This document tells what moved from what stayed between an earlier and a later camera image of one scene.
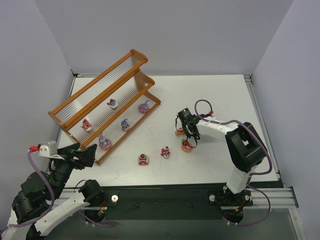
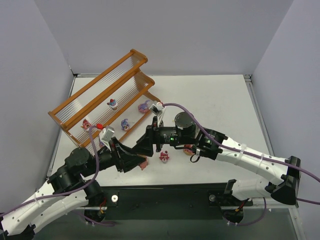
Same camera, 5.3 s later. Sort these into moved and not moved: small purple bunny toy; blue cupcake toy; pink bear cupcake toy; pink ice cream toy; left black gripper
Moved: pink ice cream toy; left black gripper
Not moved: pink bear cupcake toy; small purple bunny toy; blue cupcake toy
